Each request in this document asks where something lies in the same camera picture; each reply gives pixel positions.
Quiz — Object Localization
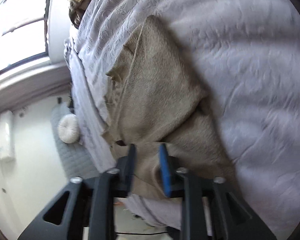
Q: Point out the bright window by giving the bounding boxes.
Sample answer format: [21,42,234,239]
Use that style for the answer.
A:
[0,0,50,74]

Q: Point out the lavender plush bed blanket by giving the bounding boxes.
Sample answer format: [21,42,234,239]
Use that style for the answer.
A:
[65,0,300,239]

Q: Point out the grey quilted headboard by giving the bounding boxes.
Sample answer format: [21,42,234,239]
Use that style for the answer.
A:
[51,102,99,179]

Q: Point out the round white cushion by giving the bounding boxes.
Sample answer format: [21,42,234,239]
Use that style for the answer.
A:
[57,114,80,144]

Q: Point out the tan knitted sweater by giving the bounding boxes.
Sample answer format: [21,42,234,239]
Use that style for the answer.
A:
[103,16,237,199]

